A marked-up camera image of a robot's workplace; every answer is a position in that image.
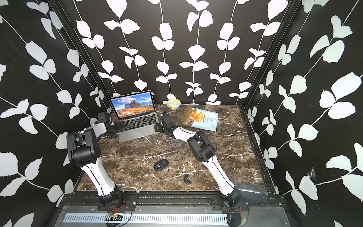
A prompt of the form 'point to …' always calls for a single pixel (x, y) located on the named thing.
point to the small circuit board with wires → (114, 216)
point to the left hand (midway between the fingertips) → (121, 125)
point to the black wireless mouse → (160, 164)
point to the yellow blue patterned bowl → (173, 104)
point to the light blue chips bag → (200, 118)
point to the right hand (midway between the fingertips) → (154, 124)
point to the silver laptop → (137, 111)
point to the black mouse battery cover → (185, 178)
